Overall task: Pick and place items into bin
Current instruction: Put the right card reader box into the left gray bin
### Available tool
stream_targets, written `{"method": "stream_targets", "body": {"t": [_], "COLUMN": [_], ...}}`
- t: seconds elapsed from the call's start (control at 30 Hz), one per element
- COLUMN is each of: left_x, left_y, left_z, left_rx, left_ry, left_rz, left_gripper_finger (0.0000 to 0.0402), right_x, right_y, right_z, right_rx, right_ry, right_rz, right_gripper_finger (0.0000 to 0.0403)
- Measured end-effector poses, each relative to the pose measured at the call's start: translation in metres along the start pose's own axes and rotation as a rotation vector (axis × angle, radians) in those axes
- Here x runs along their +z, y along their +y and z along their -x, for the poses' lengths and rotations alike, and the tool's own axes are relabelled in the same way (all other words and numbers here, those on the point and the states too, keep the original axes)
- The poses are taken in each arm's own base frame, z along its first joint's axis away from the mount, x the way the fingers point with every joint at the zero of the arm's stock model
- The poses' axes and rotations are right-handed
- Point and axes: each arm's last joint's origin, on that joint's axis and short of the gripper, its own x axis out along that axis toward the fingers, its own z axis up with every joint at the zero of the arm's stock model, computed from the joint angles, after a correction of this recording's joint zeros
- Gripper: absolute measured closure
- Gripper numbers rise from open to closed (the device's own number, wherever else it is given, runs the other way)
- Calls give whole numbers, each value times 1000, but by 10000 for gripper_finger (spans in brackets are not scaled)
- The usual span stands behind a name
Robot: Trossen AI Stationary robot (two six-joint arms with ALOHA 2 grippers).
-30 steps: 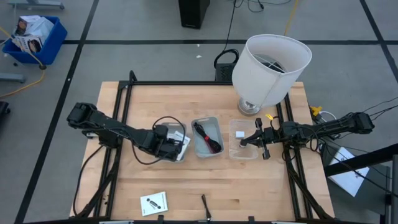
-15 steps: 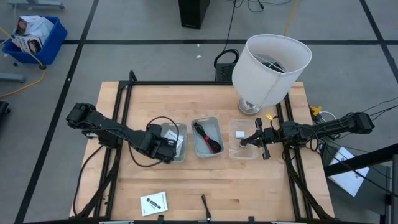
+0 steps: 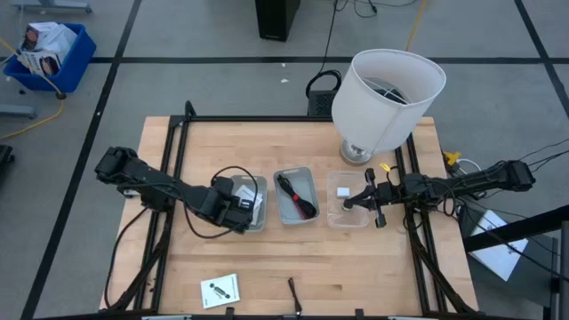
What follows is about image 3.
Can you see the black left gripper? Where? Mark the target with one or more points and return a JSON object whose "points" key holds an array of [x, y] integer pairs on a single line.
{"points": [[229, 211]]}

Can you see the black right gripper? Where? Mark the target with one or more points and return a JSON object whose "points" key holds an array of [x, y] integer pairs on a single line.
{"points": [[391, 193]]}

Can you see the white box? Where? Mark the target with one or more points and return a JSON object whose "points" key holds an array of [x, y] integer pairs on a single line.
{"points": [[246, 194], [257, 214]]}

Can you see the white wall charger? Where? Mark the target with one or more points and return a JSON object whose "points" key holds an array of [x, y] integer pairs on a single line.
{"points": [[342, 192]]}

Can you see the white printed booklet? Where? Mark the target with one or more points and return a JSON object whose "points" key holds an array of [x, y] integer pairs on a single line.
{"points": [[220, 291]]}

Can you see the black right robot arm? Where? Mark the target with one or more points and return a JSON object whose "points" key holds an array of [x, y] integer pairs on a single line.
{"points": [[489, 178]]}

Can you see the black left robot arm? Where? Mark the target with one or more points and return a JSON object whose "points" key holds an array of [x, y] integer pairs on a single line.
{"points": [[146, 175]]}

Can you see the clear plastic bin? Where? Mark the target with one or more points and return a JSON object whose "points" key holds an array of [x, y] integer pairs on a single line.
{"points": [[351, 221]]}

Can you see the grey plastic bin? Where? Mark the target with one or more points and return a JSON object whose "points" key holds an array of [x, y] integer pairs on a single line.
{"points": [[260, 181], [302, 182]]}

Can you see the blue floor bin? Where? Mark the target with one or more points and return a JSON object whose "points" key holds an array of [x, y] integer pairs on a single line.
{"points": [[75, 66]]}

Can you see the small yellow tag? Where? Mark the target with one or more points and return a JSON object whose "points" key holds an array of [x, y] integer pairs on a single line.
{"points": [[384, 167]]}

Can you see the silver lamp with white shade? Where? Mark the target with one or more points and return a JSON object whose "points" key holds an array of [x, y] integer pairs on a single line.
{"points": [[378, 106]]}

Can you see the yellow plug connector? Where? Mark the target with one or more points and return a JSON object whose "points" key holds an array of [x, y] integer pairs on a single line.
{"points": [[452, 157]]}

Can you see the black power supply box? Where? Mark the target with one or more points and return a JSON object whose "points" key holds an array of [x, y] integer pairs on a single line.
{"points": [[322, 104]]}

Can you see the white paper sheet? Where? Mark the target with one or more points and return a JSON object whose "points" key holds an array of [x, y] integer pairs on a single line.
{"points": [[500, 253]]}

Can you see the black crossbar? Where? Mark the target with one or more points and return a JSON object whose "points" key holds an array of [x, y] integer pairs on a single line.
{"points": [[515, 230]]}

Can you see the dark grey side desk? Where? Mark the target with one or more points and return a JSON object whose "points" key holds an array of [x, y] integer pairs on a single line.
{"points": [[538, 266]]}

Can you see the black computer tower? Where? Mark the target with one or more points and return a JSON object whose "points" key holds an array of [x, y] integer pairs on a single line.
{"points": [[276, 20]]}

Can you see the printed packaging pile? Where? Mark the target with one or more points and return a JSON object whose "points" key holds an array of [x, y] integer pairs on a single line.
{"points": [[46, 44]]}

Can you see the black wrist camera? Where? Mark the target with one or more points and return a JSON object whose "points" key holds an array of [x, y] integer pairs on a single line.
{"points": [[225, 186]]}

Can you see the black aluminium rig frame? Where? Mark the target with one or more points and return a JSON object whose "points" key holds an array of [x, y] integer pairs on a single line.
{"points": [[289, 118]]}

